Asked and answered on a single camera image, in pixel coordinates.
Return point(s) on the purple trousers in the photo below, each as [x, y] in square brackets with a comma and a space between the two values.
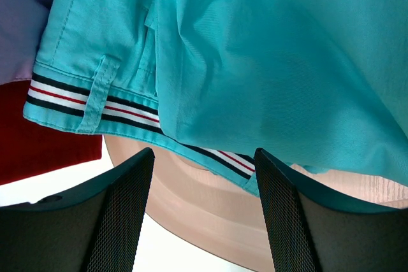
[22, 25]

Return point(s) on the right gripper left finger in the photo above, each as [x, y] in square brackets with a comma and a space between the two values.
[94, 226]

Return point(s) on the red trousers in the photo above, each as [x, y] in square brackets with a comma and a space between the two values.
[28, 149]

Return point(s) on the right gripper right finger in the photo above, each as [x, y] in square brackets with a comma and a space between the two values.
[312, 227]

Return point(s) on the pink translucent plastic basket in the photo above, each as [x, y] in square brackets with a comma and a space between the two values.
[223, 219]

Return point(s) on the teal trousers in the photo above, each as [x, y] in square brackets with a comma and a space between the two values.
[317, 83]

